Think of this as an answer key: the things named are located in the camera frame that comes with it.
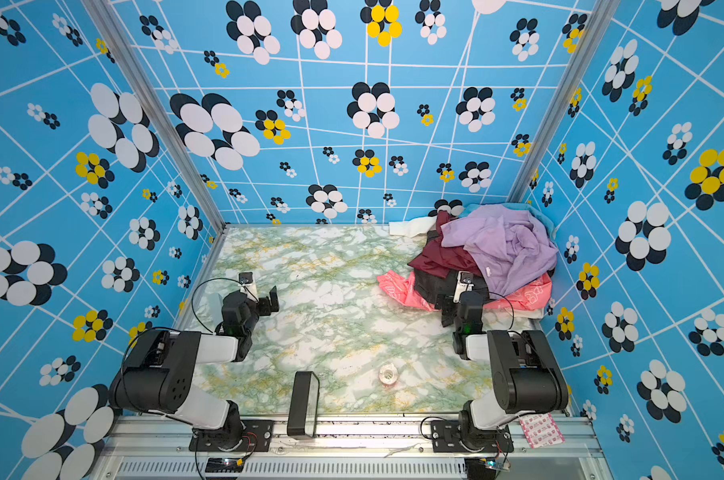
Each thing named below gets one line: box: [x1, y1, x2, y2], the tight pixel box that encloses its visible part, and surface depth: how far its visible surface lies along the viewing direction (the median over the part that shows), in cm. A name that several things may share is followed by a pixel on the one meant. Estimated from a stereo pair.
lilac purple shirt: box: [441, 204, 559, 300], surface depth 93 cm
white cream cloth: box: [389, 216, 437, 237], surface depth 122 cm
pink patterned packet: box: [519, 413, 566, 449], surface depth 75 cm
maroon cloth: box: [407, 210, 482, 279], surface depth 100 cm
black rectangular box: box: [287, 371, 320, 438], surface depth 72 cm
